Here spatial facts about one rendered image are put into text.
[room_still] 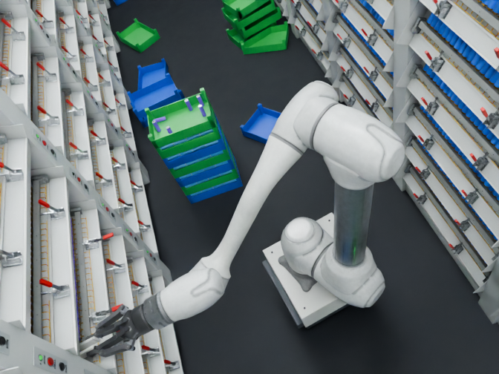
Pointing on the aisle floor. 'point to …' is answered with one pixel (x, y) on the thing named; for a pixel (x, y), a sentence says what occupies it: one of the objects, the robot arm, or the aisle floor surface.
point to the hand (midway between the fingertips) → (87, 348)
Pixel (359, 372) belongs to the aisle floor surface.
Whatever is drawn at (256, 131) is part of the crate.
